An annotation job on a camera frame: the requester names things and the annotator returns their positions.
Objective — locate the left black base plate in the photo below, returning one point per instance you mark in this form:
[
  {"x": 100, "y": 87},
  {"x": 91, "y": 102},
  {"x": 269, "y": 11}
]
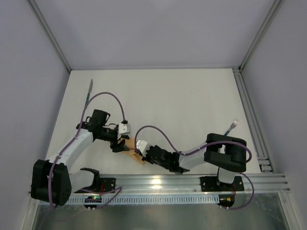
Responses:
[{"x": 104, "y": 185}]

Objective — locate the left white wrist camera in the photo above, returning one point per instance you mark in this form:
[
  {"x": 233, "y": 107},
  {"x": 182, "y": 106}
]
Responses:
[{"x": 123, "y": 130}]

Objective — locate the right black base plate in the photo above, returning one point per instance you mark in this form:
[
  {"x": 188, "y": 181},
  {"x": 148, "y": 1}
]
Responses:
[{"x": 212, "y": 184}]

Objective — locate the right small connector board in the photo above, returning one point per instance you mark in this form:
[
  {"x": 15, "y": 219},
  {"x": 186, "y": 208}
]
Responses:
[{"x": 226, "y": 201}]

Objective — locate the knife with green handle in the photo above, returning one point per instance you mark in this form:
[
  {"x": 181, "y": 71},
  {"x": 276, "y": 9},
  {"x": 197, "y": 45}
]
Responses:
[{"x": 89, "y": 91}]

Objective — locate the aluminium front rail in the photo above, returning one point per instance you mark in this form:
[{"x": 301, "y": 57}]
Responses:
[{"x": 191, "y": 183}]

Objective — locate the slotted grey cable duct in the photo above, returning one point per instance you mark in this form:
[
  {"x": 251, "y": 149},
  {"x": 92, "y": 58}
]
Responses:
[{"x": 122, "y": 199}]

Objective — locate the aluminium frame post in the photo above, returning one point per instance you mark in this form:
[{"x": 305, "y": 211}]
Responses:
[
  {"x": 47, "y": 30},
  {"x": 268, "y": 19}
]

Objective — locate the left small controller board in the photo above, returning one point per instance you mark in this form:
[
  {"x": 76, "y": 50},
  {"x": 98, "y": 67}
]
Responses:
[{"x": 92, "y": 202}]

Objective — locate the orange cloth napkin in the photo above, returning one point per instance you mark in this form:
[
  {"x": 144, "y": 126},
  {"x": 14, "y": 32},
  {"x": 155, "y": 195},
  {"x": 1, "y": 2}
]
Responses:
[{"x": 132, "y": 153}]

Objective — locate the left aluminium frame post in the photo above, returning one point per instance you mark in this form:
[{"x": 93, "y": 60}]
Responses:
[{"x": 47, "y": 30}]

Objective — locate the right aluminium frame post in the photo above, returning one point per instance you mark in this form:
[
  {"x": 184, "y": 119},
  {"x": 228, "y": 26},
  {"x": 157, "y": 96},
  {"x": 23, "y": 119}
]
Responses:
[{"x": 268, "y": 19}]

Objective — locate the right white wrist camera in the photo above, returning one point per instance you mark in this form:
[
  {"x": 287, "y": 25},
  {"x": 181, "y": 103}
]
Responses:
[{"x": 142, "y": 146}]

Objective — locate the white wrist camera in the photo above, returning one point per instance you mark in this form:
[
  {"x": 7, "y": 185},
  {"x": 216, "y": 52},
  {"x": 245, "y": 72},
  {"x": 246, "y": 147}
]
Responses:
[
  {"x": 123, "y": 130},
  {"x": 142, "y": 146}
]

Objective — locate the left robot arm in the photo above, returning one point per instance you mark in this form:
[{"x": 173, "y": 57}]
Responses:
[{"x": 52, "y": 181}]

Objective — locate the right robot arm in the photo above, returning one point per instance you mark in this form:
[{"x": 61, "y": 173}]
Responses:
[{"x": 229, "y": 154}]

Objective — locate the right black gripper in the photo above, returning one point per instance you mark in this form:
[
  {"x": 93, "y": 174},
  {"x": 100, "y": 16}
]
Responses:
[{"x": 148, "y": 154}]

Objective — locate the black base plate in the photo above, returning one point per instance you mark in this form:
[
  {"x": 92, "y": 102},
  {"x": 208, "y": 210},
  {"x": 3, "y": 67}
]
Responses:
[
  {"x": 104, "y": 185},
  {"x": 212, "y": 184}
]

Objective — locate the right side aluminium rail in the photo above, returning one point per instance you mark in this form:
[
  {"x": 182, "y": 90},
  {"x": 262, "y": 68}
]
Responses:
[{"x": 260, "y": 145}]

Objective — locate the aluminium rail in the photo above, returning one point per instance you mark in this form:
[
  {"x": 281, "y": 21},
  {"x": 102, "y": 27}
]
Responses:
[
  {"x": 191, "y": 183},
  {"x": 260, "y": 145}
]

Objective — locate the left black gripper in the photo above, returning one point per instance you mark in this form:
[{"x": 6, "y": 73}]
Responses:
[{"x": 117, "y": 143}]

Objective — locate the fork with green handle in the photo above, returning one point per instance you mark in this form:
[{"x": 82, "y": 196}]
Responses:
[{"x": 232, "y": 126}]

